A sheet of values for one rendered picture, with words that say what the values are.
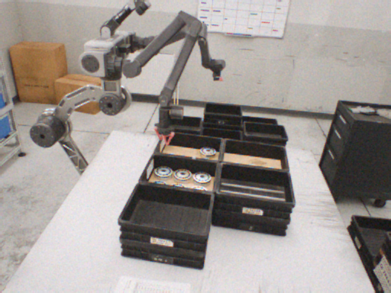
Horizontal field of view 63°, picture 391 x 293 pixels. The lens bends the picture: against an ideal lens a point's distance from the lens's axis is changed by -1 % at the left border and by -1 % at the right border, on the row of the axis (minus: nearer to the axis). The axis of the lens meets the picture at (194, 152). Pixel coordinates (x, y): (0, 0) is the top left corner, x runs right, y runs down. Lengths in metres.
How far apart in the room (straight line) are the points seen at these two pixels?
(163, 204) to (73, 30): 3.84
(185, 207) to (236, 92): 3.43
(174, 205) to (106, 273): 0.46
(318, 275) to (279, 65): 3.59
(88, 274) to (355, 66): 4.42
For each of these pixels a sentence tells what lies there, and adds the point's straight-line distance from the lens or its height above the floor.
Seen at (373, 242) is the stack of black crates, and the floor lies 0.27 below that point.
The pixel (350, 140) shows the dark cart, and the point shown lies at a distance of 3.02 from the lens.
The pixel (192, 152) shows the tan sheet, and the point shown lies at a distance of 2.12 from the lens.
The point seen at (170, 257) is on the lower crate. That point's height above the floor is 0.76.
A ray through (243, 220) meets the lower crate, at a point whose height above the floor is 0.77.
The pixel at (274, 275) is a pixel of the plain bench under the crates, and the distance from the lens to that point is 1.62.
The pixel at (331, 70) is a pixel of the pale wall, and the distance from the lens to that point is 5.04.
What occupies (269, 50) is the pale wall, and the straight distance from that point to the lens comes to 4.78.
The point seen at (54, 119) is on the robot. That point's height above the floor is 0.96.
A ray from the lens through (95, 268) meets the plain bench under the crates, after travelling 1.60.
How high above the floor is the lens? 1.91
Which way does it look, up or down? 31 degrees down
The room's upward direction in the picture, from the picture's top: 4 degrees clockwise
